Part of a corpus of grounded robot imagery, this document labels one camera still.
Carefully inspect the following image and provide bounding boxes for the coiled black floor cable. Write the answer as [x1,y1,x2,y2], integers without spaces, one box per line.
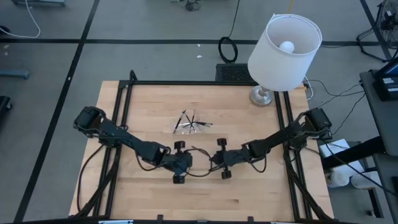
[218,0,241,64]

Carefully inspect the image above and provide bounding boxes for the grey floor bar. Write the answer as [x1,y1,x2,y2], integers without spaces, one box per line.
[11,0,67,7]

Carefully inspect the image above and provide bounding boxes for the black frame crossbar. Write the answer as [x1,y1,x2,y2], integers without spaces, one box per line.
[119,70,259,86]

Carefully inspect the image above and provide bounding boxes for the blue screen laptop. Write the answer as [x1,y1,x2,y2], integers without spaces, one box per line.
[374,57,398,78]

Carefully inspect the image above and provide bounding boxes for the black device with labels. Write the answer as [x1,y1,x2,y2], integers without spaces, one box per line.
[374,74,398,102]

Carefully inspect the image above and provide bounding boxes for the black frame side rails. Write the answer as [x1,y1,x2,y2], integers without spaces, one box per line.
[74,80,134,218]
[273,90,335,222]

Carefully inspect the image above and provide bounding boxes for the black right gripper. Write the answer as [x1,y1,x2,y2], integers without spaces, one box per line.
[210,138,246,180]

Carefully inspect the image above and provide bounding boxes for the white box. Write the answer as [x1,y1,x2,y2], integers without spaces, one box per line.
[318,139,352,159]

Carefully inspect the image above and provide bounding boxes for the tangled black floor cable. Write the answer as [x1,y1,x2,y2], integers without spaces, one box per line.
[172,0,201,12]

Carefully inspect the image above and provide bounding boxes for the white paper roll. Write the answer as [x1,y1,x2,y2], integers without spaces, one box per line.
[351,172,382,190]
[326,164,354,189]

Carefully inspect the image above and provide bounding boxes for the grey side table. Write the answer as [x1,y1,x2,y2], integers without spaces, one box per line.
[359,70,398,156]
[373,154,398,224]

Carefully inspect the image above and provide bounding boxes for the grey table foot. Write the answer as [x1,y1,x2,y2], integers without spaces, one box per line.
[0,70,30,80]

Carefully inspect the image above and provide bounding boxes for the silver lamp base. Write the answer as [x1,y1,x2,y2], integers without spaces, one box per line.
[249,85,275,108]

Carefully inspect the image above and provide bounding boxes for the clear acrylic organizer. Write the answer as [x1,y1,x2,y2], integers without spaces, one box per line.
[172,108,215,135]

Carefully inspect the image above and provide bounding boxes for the white lamp shade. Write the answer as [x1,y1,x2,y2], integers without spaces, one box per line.
[247,13,323,93]

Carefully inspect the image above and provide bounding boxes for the black standing fan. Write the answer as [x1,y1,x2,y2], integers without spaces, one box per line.
[356,0,398,63]

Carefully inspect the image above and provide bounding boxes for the black perforated floor box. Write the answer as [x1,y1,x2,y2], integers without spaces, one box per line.
[215,63,251,83]

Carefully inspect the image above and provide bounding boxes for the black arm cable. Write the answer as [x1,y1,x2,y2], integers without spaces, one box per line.
[76,144,105,212]

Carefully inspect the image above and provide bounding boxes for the white floor cable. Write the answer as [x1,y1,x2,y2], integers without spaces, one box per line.
[0,0,42,40]

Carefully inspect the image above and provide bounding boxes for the white light bulb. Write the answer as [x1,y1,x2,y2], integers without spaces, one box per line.
[279,40,295,54]

